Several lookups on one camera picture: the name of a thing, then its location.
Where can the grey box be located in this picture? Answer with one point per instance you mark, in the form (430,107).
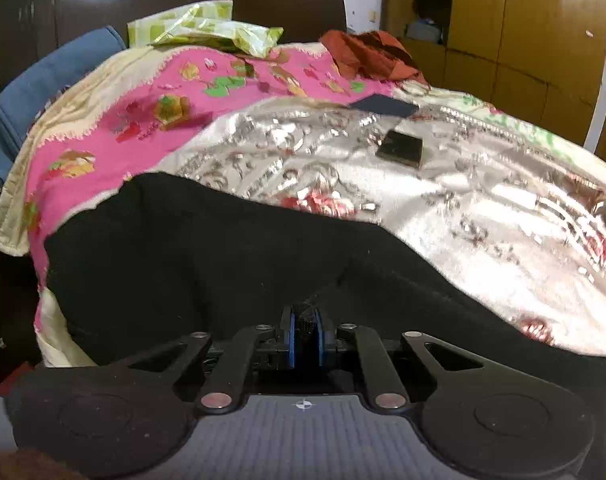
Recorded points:
(424,32)

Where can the black pants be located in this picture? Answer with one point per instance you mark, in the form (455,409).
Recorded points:
(208,260)

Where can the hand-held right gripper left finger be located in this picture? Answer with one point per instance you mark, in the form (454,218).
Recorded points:
(294,337)

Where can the green floral pillow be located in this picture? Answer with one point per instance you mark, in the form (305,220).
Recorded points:
(208,27)

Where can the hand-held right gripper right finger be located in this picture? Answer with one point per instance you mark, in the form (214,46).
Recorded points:
(319,337)

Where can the rust red garment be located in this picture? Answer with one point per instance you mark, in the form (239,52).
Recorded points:
(373,55)

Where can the pink floral bedsheet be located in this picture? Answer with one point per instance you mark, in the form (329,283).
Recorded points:
(133,155)

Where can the brown fuzzy cloth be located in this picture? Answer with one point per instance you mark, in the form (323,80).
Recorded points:
(23,465)

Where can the shiny floral quilt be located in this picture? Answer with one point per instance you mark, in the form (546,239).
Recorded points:
(458,200)

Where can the black phone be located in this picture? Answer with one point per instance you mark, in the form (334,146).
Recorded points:
(400,149)

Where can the wooden wardrobe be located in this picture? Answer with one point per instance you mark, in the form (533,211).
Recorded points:
(523,35)

